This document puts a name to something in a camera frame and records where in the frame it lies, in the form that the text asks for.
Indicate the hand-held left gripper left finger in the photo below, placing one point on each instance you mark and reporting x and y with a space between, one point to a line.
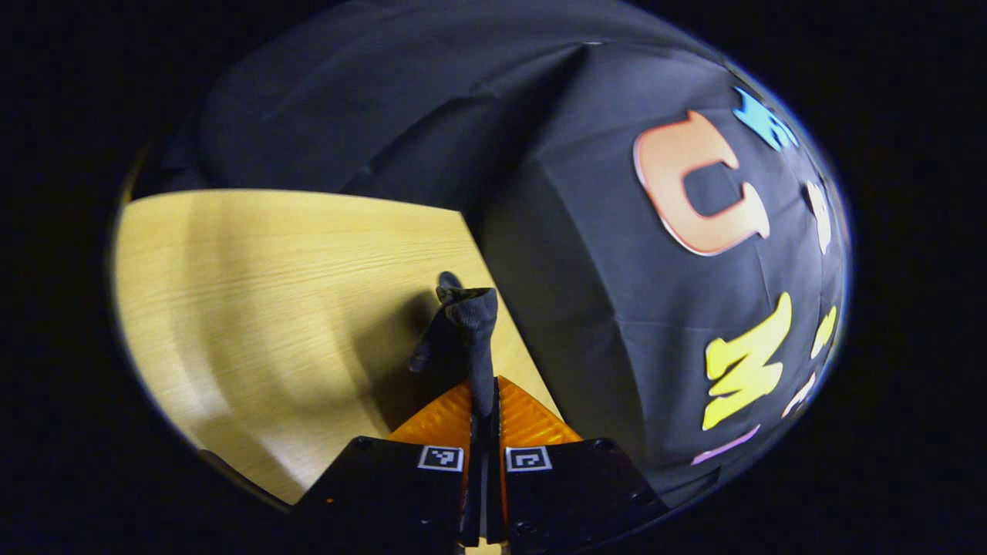
474 493

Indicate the black backdrop cloth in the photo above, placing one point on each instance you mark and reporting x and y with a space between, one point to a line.
586 231

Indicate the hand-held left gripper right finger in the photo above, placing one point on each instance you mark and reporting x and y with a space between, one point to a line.
495 493

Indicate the black jeans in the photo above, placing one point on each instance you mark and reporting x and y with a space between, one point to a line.
470 331

